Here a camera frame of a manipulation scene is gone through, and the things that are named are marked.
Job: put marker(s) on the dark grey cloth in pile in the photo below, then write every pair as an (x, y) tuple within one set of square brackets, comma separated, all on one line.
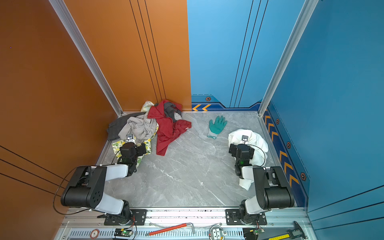
[(171, 111)]

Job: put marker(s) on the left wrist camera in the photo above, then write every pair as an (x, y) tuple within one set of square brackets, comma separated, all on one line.
[(130, 138)]

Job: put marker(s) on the right silver corner post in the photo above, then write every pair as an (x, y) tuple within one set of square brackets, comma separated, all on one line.
[(292, 43)]

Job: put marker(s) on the red white round sticker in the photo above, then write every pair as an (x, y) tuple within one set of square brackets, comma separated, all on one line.
[(94, 234)]

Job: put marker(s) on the small white connector block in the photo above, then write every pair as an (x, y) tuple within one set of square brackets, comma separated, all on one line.
[(216, 232)]

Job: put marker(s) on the black digital caliper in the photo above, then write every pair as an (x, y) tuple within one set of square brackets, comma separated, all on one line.
[(289, 231)]

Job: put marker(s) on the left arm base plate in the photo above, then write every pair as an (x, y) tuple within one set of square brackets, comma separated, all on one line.
[(135, 217)]

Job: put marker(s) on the dark red cloth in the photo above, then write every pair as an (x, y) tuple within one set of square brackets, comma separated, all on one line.
[(168, 130)]

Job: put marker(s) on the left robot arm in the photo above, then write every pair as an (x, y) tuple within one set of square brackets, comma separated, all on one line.
[(86, 186)]

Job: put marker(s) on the red handled hex key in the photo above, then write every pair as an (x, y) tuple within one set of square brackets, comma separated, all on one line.
[(184, 225)]

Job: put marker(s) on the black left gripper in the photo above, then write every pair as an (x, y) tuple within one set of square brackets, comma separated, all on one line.
[(141, 150)]

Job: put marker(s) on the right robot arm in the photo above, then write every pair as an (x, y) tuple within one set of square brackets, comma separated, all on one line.
[(271, 186)]

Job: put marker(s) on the lemon print cloth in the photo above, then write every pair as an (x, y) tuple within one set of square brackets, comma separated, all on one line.
[(126, 152)]

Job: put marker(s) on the white cloth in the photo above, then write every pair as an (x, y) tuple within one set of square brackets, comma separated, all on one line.
[(256, 153)]

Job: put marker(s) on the light grey cloth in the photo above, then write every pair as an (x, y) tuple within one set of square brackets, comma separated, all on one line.
[(140, 127)]

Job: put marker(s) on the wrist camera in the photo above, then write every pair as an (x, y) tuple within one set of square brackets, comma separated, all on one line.
[(245, 139), (130, 138)]

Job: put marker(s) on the green work glove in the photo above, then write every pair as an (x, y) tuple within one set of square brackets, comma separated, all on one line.
[(216, 127)]

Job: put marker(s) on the green circuit board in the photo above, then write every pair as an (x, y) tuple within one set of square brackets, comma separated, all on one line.
[(123, 234)]

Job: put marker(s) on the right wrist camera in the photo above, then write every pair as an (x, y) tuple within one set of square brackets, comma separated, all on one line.
[(245, 139)]

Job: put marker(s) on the dark grey denim cloth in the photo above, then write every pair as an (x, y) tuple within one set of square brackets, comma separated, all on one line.
[(116, 126)]

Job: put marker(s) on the silver aluminium corner post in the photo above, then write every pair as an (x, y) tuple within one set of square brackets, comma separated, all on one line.
[(74, 32)]

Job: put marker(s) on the cream patterned cloth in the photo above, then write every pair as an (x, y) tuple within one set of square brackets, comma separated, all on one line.
[(147, 106)]

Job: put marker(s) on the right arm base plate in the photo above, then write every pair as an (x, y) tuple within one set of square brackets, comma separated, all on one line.
[(234, 217)]

